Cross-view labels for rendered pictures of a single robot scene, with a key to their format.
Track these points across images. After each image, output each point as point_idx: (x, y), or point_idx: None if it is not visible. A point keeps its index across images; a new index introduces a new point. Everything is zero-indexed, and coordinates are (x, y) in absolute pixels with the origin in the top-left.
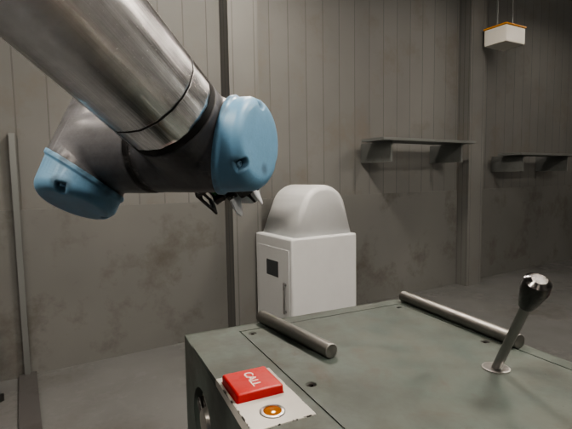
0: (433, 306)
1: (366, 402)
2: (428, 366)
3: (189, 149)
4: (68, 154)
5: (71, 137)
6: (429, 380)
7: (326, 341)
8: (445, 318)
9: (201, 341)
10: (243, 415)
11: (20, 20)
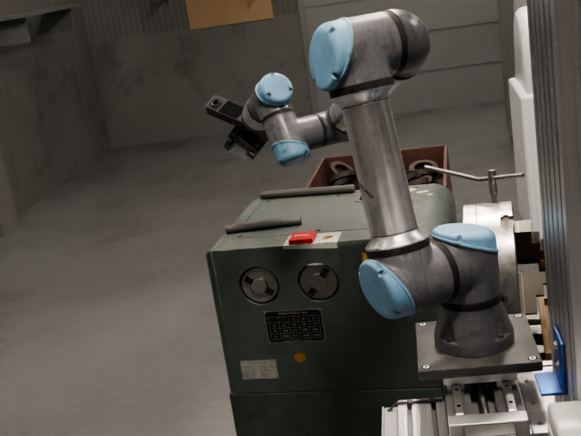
0: (293, 190)
1: (347, 223)
2: (340, 209)
3: None
4: (302, 140)
5: (298, 133)
6: (349, 211)
7: (296, 216)
8: (303, 195)
9: (229, 247)
10: (323, 242)
11: None
